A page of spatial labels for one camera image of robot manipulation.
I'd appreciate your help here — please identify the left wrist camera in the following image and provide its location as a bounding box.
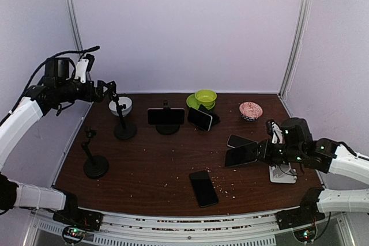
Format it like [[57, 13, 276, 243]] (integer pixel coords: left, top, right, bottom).
[[74, 54, 95, 84]]

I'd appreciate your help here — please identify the white bowl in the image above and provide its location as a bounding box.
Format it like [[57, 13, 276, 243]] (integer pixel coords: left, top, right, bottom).
[[108, 96, 133, 117]]

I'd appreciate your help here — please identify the left circuit board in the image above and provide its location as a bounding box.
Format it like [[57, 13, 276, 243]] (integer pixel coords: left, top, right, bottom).
[[62, 226, 86, 245]]

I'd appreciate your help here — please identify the right circuit board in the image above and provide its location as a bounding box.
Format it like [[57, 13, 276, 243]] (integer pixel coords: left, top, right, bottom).
[[293, 227, 317, 243]]

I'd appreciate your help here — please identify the green bowl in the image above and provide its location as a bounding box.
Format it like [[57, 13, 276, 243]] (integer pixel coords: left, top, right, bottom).
[[194, 89, 217, 103]]

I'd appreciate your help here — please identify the red patterned bowl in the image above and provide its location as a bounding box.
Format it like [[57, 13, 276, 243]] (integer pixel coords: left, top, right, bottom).
[[239, 101, 263, 122]]

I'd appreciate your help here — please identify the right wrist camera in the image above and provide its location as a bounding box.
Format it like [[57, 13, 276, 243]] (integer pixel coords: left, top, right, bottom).
[[266, 119, 284, 144]]

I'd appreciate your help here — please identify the black phone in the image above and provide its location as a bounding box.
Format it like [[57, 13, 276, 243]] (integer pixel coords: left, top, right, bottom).
[[189, 171, 219, 208], [147, 108, 185, 125]]

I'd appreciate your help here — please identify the aluminium frame post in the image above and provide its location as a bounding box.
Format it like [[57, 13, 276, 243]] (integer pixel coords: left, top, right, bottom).
[[65, 0, 83, 50], [279, 0, 311, 100]]

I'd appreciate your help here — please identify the blue phone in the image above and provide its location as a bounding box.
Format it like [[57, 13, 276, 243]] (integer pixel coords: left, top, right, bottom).
[[224, 149, 257, 168]]

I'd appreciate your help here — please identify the green plate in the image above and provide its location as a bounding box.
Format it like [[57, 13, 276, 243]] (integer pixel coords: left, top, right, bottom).
[[186, 94, 216, 110]]

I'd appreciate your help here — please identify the tall black phone stand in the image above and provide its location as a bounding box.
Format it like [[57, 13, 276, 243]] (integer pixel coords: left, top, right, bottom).
[[112, 94, 137, 140]]

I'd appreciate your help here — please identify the white-edged phone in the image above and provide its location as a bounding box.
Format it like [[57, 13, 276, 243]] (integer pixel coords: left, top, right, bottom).
[[187, 108, 213, 131]]

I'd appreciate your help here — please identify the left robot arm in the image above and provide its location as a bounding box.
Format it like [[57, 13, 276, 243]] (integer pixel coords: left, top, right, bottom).
[[1, 46, 116, 225]]

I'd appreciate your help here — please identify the left aluminium frame post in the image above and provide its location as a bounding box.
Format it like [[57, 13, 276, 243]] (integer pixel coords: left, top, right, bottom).
[[65, 0, 83, 50]]

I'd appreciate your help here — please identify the black folding phone stand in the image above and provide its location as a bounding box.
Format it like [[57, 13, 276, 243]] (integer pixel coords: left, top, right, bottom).
[[198, 104, 220, 126]]

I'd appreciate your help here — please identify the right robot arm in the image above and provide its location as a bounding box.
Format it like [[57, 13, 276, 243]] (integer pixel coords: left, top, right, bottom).
[[225, 118, 368, 229]]

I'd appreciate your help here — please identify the front aluminium rail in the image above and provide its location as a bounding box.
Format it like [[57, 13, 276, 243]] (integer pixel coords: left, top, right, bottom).
[[21, 209, 356, 245]]

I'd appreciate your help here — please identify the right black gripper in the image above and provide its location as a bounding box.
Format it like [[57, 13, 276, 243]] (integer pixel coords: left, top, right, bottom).
[[248, 138, 304, 166]]

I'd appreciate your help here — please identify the short round black stand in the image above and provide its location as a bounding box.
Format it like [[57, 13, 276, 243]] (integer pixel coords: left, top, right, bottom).
[[156, 100, 180, 135]]

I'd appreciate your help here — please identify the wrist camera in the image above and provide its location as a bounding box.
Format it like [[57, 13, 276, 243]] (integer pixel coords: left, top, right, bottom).
[[266, 119, 284, 144], [74, 54, 95, 84]]

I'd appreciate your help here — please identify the circuit board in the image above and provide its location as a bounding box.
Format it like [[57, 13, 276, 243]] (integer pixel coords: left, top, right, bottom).
[[62, 226, 86, 245], [293, 227, 317, 243]]

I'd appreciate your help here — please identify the silver phone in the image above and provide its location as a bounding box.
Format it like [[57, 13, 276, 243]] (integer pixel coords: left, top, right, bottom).
[[226, 134, 257, 148]]

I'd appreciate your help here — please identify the white phone stand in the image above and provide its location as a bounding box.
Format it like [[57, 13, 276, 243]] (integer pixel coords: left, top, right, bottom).
[[269, 164, 298, 184]]

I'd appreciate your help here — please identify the right aluminium frame post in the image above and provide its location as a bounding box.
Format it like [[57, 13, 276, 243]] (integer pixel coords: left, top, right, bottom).
[[279, 0, 311, 100]]

